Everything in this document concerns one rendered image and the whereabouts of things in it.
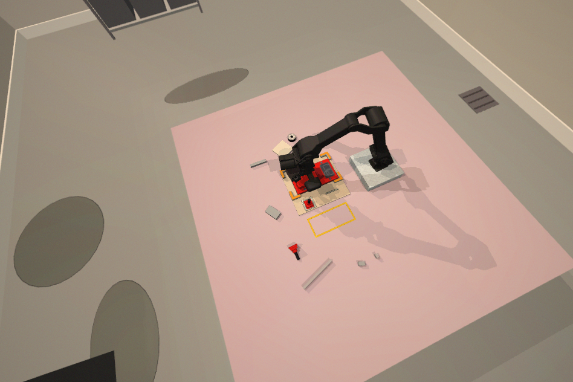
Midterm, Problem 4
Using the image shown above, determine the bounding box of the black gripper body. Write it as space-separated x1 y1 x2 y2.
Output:
299 162 322 192

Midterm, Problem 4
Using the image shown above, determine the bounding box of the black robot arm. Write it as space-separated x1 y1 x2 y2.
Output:
279 106 393 183

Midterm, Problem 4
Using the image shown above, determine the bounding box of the red toy car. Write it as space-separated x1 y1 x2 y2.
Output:
292 158 338 195

